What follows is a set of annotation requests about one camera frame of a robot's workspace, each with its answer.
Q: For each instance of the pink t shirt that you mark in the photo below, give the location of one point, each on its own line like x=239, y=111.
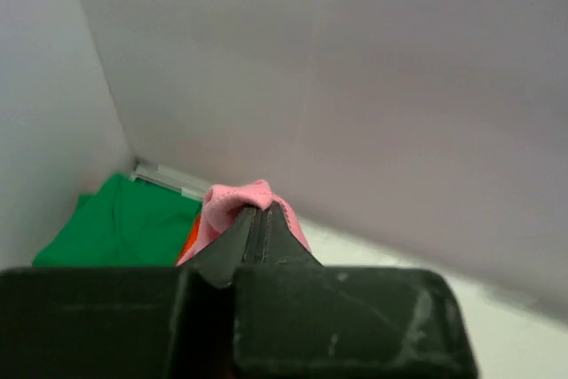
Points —
x=222, y=204

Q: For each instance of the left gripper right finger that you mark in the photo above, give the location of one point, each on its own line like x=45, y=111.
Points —
x=277, y=244

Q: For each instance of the orange folded t shirt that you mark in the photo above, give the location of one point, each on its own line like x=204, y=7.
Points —
x=187, y=250

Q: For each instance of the green folded t shirt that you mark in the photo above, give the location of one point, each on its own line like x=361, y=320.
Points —
x=125, y=223

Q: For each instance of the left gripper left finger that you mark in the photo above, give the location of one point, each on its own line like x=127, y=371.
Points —
x=217, y=262

